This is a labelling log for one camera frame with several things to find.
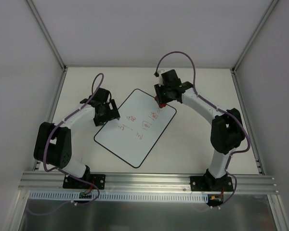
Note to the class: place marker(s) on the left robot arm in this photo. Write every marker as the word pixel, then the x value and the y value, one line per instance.
pixel 54 140

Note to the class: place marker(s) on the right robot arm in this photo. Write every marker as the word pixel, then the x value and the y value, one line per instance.
pixel 226 126

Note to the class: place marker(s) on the right aluminium frame post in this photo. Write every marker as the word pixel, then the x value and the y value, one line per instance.
pixel 272 5

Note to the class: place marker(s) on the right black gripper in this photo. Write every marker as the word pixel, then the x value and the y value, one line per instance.
pixel 162 94

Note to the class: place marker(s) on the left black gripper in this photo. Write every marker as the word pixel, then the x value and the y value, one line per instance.
pixel 108 115

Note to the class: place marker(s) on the white whiteboard black rim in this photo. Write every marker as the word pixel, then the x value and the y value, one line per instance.
pixel 142 122

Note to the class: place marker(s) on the aluminium frame post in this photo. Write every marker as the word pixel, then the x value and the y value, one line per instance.
pixel 272 5
pixel 36 15

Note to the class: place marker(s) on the left aluminium frame post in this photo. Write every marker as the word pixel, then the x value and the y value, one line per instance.
pixel 36 15

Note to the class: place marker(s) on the white slotted cable duct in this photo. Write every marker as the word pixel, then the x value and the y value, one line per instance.
pixel 120 196

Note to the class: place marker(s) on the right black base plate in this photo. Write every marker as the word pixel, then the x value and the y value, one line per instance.
pixel 206 184

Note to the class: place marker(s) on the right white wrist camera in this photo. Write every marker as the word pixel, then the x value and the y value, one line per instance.
pixel 160 78

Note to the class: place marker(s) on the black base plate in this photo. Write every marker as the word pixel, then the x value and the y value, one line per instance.
pixel 206 184
pixel 97 179

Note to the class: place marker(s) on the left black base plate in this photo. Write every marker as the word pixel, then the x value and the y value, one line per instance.
pixel 97 179

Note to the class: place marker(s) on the red whiteboard eraser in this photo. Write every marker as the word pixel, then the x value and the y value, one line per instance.
pixel 161 105

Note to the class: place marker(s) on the aluminium mounting rail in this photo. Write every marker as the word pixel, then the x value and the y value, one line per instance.
pixel 145 183

